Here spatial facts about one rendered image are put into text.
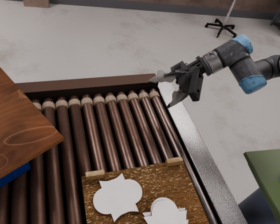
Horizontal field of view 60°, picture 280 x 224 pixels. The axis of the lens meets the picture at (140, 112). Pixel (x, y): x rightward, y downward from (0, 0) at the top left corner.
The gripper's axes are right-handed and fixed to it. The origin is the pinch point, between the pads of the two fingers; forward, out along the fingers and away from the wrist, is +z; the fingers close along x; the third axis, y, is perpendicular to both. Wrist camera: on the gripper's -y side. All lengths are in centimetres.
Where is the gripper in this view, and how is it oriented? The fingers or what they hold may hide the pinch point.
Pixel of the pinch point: (158, 96)
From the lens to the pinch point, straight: 88.0
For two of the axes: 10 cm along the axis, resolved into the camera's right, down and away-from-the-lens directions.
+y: -1.6, -6.4, 7.5
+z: -8.6, 4.7, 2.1
